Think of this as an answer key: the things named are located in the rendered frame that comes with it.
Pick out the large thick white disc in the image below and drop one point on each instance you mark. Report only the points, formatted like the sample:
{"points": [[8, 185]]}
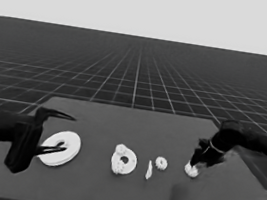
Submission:
{"points": [[70, 151]]}

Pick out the small white T-shaped piece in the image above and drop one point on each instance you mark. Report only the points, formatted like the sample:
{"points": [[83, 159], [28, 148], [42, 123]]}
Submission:
{"points": [[148, 173]]}

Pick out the white round carrier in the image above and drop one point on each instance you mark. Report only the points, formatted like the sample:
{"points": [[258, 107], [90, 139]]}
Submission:
{"points": [[131, 163]]}

